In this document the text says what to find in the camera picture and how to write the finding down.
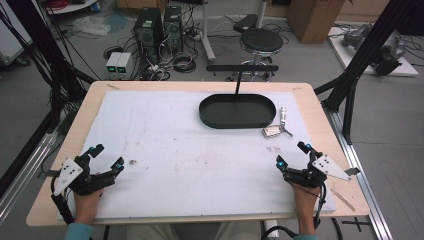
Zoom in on black round stool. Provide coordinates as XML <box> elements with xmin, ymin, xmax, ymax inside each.
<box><xmin>239</xmin><ymin>27</ymin><xmax>285</xmax><ymax>82</ymax></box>

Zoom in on person's left hand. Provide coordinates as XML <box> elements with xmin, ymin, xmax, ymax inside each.
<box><xmin>72</xmin><ymin>171</ymin><xmax>106</xmax><ymax>225</ymax></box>

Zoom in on round white table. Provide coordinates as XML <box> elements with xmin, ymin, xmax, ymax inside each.
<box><xmin>42</xmin><ymin>0</ymin><xmax>100</xmax><ymax>15</ymax></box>

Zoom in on person's right hand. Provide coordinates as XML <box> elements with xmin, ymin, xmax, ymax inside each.
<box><xmin>289</xmin><ymin>181</ymin><xmax>322</xmax><ymax>219</ymax></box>

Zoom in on white foam mat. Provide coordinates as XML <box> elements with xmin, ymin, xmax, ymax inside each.
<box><xmin>57</xmin><ymin>89</ymin><xmax>338</xmax><ymax>222</ymax></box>

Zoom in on slim black computer tower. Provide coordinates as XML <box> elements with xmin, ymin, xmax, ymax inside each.
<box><xmin>162</xmin><ymin>5</ymin><xmax>185</xmax><ymax>55</ymax></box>

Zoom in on white power supply box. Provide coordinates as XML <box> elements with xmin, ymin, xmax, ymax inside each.
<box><xmin>115</xmin><ymin>52</ymin><xmax>133</xmax><ymax>81</ymax></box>
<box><xmin>105</xmin><ymin>51</ymin><xmax>123</xmax><ymax>81</ymax></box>

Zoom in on person's legs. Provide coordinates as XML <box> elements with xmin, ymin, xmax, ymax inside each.
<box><xmin>123</xmin><ymin>220</ymin><xmax>264</xmax><ymax>240</ymax></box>

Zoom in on tangle of floor cables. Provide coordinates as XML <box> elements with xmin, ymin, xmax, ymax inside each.
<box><xmin>139</xmin><ymin>24</ymin><xmax>201</xmax><ymax>82</ymax></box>

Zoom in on clear plastic bag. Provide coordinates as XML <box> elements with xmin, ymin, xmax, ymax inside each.
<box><xmin>70</xmin><ymin>14</ymin><xmax>112</xmax><ymax>37</ymax></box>

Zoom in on aluminium rail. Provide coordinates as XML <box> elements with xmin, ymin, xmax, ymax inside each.
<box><xmin>323</xmin><ymin>107</ymin><xmax>395</xmax><ymax>240</ymax></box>
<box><xmin>0</xmin><ymin>130</ymin><xmax>60</xmax><ymax>223</ymax></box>

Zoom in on grey metal stand leg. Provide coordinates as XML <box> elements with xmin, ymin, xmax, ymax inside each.
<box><xmin>199</xmin><ymin>0</ymin><xmax>217</xmax><ymax>63</ymax></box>

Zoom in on brown cardboard box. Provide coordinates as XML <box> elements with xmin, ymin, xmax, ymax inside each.
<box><xmin>286</xmin><ymin>0</ymin><xmax>347</xmax><ymax>45</ymax></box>

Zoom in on white floor board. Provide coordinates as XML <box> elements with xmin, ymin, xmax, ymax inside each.
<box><xmin>327</xmin><ymin>25</ymin><xmax>420</xmax><ymax>78</ymax></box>

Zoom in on black oval tray with hanger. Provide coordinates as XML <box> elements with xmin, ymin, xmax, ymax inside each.
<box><xmin>198</xmin><ymin>64</ymin><xmax>280</xmax><ymax>130</ymax></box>

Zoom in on black flat floor device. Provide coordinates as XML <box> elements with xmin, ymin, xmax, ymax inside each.
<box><xmin>232</xmin><ymin>13</ymin><xmax>260</xmax><ymax>34</ymax></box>

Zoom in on black cable loop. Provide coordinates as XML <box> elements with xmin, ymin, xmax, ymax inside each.
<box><xmin>260</xmin><ymin>225</ymin><xmax>298</xmax><ymax>240</ymax></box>

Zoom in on key bunch with silver tag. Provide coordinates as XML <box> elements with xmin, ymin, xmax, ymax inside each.
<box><xmin>261</xmin><ymin>106</ymin><xmax>295</xmax><ymax>139</ymax></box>

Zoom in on black metal frame post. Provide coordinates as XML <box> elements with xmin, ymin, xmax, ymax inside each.
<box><xmin>314</xmin><ymin>0</ymin><xmax>424</xmax><ymax>145</ymax></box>
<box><xmin>5</xmin><ymin>0</ymin><xmax>98</xmax><ymax>135</ymax></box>

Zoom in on thin wooden stick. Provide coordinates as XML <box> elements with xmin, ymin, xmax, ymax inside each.
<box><xmin>329</xmin><ymin>187</ymin><xmax>357</xmax><ymax>213</ymax></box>

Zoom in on right hand-held gripper cable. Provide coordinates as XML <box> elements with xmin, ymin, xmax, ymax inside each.
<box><xmin>312</xmin><ymin>182</ymin><xmax>328</xmax><ymax>232</ymax></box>

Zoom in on grey robot device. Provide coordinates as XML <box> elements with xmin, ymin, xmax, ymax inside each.
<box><xmin>341</xmin><ymin>22</ymin><xmax>407</xmax><ymax>77</ymax></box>

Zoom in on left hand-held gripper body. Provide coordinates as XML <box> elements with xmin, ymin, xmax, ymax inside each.
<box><xmin>49</xmin><ymin>153</ymin><xmax>117</xmax><ymax>198</ymax></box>

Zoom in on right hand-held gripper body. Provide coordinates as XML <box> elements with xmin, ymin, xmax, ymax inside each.
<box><xmin>283</xmin><ymin>150</ymin><xmax>362</xmax><ymax>190</ymax></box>

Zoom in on large black computer tower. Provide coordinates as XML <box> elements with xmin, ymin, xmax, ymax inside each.
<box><xmin>132</xmin><ymin>7</ymin><xmax>165</xmax><ymax>68</ymax></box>

